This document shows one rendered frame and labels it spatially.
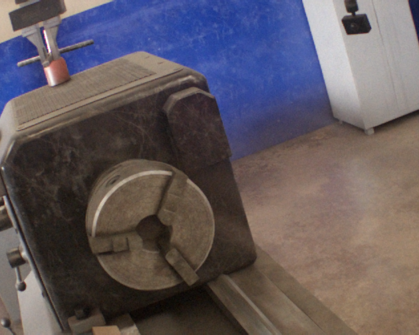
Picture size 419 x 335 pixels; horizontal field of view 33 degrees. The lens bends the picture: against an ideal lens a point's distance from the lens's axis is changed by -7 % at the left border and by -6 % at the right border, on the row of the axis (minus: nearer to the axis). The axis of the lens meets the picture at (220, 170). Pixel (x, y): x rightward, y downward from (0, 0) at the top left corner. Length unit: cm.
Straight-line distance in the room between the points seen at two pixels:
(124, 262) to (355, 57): 364
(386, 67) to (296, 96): 74
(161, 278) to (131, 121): 35
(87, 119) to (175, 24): 346
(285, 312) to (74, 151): 57
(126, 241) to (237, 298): 34
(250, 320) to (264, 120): 380
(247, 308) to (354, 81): 349
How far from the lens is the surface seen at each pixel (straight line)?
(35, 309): 203
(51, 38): 170
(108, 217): 146
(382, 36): 505
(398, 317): 300
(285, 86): 533
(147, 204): 146
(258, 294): 168
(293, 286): 169
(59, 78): 203
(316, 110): 546
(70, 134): 162
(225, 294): 173
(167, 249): 147
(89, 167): 164
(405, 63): 517
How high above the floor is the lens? 163
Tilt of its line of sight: 18 degrees down
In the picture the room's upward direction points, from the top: 16 degrees counter-clockwise
